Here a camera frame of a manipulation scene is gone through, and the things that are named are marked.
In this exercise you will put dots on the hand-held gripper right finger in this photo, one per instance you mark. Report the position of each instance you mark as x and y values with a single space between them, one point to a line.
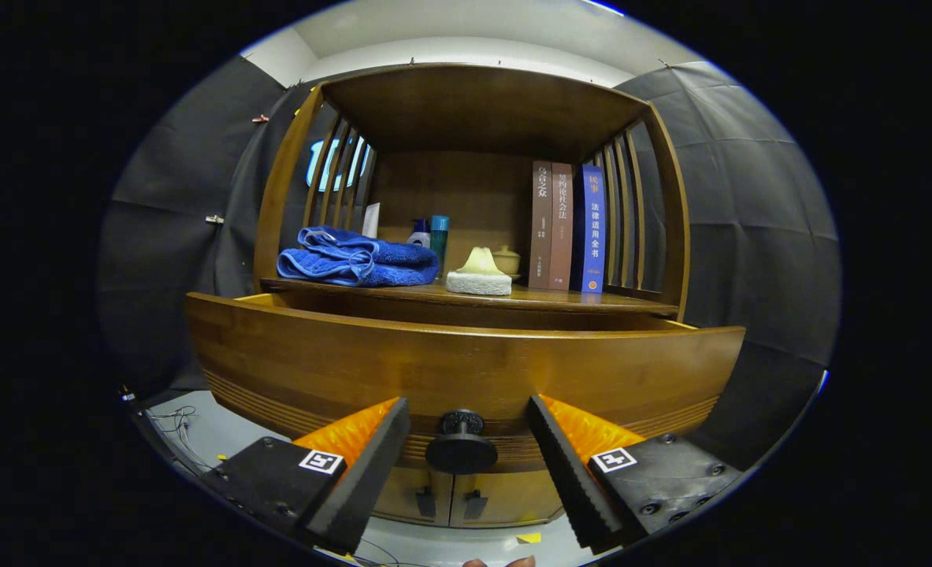
568 472

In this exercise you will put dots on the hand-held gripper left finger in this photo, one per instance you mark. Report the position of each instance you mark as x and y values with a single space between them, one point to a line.
371 472

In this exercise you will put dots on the black round drawer knob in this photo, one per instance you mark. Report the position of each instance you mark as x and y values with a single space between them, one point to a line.
462 453

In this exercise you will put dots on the yellow sponge with white pad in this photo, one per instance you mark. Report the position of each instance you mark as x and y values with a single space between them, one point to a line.
477 279

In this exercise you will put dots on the wooden cabinet door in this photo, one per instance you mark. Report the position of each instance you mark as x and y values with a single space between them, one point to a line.
402 496
513 496

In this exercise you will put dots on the wooden countertop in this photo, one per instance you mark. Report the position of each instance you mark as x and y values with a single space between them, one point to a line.
544 298

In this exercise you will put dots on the wooden cabinet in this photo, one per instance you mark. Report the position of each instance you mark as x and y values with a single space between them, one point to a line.
481 102

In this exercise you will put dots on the yellow floor tape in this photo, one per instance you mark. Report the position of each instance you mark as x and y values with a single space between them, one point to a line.
529 538

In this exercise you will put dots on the blue folded towel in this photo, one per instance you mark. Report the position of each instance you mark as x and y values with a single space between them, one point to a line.
387 264

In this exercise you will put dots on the beige lidded tea cup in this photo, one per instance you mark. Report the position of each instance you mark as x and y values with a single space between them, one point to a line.
508 260

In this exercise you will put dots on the white bottle with blue cap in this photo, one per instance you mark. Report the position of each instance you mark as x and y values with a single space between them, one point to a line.
418 236

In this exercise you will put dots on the reddish brown book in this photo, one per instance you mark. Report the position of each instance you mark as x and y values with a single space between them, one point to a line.
562 228

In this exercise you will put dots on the blue book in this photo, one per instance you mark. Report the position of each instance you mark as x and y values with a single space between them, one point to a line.
592 228

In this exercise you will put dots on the teal bottle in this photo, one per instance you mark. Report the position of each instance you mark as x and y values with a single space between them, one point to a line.
440 236

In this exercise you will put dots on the white tube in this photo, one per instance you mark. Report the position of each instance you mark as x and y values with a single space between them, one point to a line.
371 220

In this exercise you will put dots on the white panel with dark squares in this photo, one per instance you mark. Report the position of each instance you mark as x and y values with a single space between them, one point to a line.
822 382

